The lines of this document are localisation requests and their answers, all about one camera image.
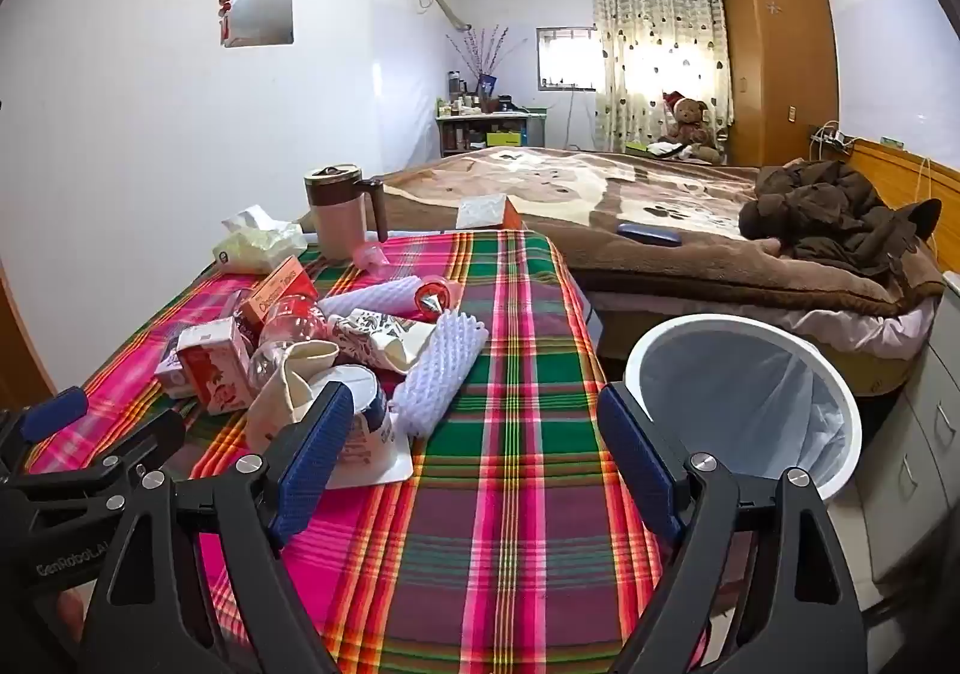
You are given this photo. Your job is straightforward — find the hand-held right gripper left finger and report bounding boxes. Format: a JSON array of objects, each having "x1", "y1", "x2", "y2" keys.
[{"x1": 79, "y1": 380, "x2": 357, "y2": 674}]

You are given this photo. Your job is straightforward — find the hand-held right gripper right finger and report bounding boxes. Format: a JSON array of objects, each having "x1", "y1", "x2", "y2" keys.
[{"x1": 596, "y1": 381, "x2": 871, "y2": 674}]

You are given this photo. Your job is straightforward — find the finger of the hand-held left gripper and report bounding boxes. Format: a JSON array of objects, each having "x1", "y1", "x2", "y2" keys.
[
  {"x1": 0, "y1": 385, "x2": 89, "y2": 472},
  {"x1": 0, "y1": 408, "x2": 186, "y2": 517}
]

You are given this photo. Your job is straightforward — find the white cup with blue print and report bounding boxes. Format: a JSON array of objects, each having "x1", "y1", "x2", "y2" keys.
[{"x1": 322, "y1": 366, "x2": 415, "y2": 491}]

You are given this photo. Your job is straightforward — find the pink and white carton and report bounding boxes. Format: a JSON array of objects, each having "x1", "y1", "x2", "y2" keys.
[{"x1": 154, "y1": 344, "x2": 196, "y2": 399}]

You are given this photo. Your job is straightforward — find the translucent bin liner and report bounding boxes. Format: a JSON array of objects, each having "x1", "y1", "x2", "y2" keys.
[{"x1": 637, "y1": 325, "x2": 852, "y2": 487}]

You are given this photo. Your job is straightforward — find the red and white carton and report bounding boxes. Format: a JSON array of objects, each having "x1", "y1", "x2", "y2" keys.
[{"x1": 176, "y1": 317, "x2": 256, "y2": 416}]

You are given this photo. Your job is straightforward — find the printed white paper bag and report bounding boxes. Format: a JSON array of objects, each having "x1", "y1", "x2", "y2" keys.
[{"x1": 326, "y1": 310, "x2": 440, "y2": 375}]

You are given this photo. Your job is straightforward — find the clear bottle with red label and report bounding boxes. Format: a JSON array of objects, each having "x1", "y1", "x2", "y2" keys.
[{"x1": 234, "y1": 295, "x2": 335, "y2": 394}]

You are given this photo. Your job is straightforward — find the white foam net sleeve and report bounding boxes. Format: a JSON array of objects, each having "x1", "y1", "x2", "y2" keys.
[
  {"x1": 391, "y1": 310, "x2": 490, "y2": 439},
  {"x1": 319, "y1": 274, "x2": 425, "y2": 319}
]

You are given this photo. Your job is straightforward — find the white trash bin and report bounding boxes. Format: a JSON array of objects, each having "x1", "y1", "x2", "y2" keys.
[{"x1": 625, "y1": 314, "x2": 863, "y2": 502}]

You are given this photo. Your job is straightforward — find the clear plastic cup red label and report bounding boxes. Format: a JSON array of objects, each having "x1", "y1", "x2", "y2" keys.
[{"x1": 416, "y1": 275, "x2": 462, "y2": 315}]

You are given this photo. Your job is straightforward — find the plaid tablecloth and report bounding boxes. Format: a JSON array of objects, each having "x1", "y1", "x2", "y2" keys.
[{"x1": 22, "y1": 229, "x2": 710, "y2": 674}]

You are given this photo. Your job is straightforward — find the red cardboard box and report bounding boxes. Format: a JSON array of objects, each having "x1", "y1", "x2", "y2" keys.
[{"x1": 241, "y1": 256, "x2": 321, "y2": 326}]

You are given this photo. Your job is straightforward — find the blue glasses case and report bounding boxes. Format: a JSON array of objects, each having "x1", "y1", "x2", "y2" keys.
[{"x1": 616, "y1": 221, "x2": 682, "y2": 247}]

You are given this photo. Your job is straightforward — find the soft tissue pack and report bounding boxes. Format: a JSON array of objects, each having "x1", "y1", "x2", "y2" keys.
[{"x1": 212, "y1": 205, "x2": 308, "y2": 274}]

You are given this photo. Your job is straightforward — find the pink bed sheet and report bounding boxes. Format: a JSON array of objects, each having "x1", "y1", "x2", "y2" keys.
[{"x1": 780, "y1": 302, "x2": 938, "y2": 397}]

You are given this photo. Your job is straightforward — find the brown and pink tumbler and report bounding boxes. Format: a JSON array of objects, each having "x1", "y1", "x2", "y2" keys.
[{"x1": 304, "y1": 162, "x2": 389, "y2": 261}]

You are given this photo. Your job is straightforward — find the bed with brown blanket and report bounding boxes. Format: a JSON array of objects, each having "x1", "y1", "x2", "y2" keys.
[{"x1": 296, "y1": 145, "x2": 946, "y2": 319}]

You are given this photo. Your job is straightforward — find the grey drawer cabinet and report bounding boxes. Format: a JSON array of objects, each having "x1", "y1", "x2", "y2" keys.
[{"x1": 855, "y1": 272, "x2": 960, "y2": 585}]

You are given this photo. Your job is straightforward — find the orange and white tissue box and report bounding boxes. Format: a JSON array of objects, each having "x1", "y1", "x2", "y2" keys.
[{"x1": 456, "y1": 194, "x2": 524, "y2": 232}]

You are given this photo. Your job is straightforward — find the dark brown clothes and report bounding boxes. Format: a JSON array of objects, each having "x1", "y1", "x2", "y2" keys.
[{"x1": 739, "y1": 160, "x2": 942, "y2": 277}]

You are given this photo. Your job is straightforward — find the brown teddy bear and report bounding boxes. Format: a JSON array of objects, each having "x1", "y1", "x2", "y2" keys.
[{"x1": 660, "y1": 92, "x2": 725, "y2": 165}]

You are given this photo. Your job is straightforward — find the white shelf desk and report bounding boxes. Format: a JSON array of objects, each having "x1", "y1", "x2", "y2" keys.
[{"x1": 435, "y1": 107, "x2": 548, "y2": 156}]

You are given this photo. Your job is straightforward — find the white power strip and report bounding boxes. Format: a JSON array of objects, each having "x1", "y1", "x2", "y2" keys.
[{"x1": 808, "y1": 122, "x2": 852, "y2": 154}]

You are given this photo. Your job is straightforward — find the wooden headboard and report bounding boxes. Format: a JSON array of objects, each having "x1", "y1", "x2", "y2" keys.
[{"x1": 810, "y1": 137, "x2": 960, "y2": 247}]

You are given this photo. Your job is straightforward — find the group of toiletry bottles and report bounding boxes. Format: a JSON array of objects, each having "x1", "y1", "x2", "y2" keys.
[{"x1": 439, "y1": 70, "x2": 518, "y2": 116}]

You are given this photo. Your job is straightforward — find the small window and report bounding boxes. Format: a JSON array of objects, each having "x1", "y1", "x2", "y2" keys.
[{"x1": 535, "y1": 27, "x2": 599, "y2": 92}]

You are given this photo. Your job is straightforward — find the heart patterned curtain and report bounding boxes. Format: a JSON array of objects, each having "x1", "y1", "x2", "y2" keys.
[{"x1": 590, "y1": 0, "x2": 732, "y2": 154}]

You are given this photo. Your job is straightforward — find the wooden wardrobe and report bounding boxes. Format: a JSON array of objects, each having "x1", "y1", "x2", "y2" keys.
[{"x1": 721, "y1": 0, "x2": 839, "y2": 169}]

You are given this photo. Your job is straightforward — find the vase with purple branches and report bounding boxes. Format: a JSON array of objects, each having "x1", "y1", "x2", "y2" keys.
[{"x1": 448, "y1": 25, "x2": 511, "y2": 97}]

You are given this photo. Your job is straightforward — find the square wall mirror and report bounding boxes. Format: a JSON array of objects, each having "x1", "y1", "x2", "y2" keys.
[{"x1": 223, "y1": 0, "x2": 293, "y2": 47}]

